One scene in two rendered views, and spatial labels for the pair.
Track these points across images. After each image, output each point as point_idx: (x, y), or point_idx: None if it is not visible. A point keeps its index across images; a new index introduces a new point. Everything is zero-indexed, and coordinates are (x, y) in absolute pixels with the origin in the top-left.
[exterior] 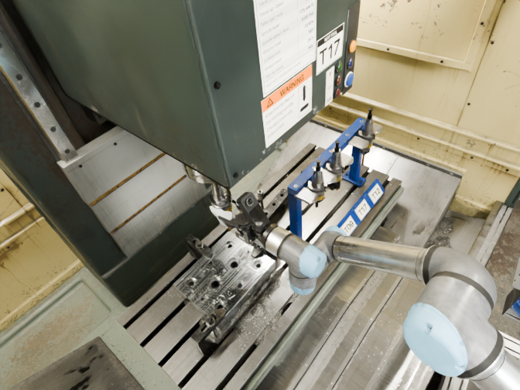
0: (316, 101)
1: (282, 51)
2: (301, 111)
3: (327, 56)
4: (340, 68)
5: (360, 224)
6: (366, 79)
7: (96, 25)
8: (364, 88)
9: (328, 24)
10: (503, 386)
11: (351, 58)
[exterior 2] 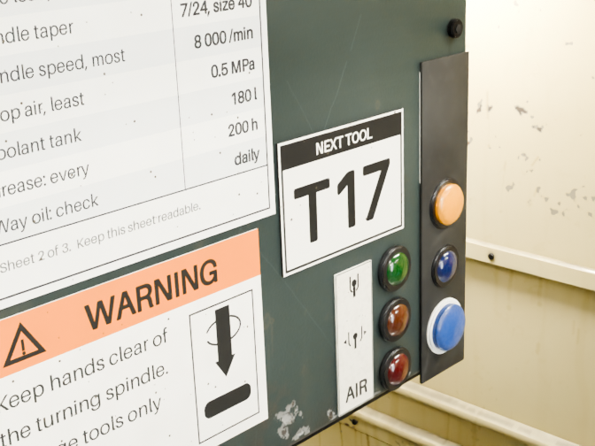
0: (295, 388)
1: (96, 139)
2: (212, 413)
3: (336, 216)
4: (397, 272)
5: None
6: (575, 383)
7: None
8: (569, 412)
9: (330, 96)
10: None
11: (449, 248)
